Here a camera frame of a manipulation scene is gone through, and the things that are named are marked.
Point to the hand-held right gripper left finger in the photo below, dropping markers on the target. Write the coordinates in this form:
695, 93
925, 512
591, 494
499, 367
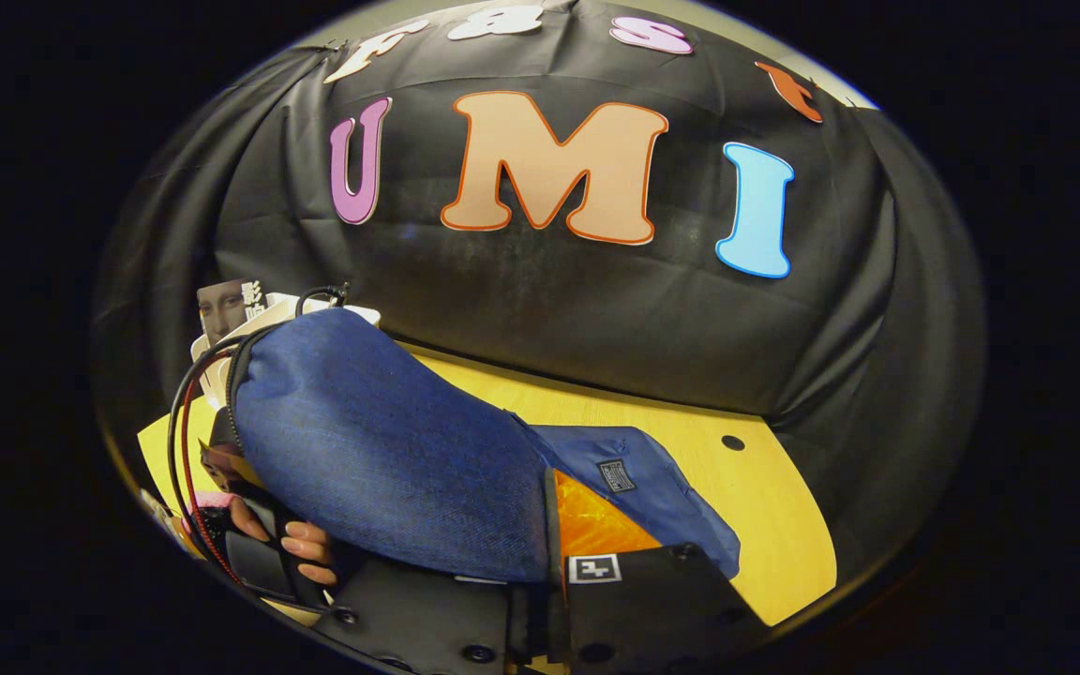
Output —
427, 619

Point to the blue schoolbag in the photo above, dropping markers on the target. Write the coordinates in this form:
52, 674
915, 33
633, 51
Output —
381, 441

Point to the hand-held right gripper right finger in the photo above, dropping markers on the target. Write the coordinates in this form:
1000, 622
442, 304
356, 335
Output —
551, 544

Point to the dark portrait cover book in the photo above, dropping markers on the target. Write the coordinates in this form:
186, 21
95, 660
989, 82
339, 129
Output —
221, 309

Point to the black backdrop cloth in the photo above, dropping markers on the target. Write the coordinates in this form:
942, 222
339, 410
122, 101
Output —
549, 309

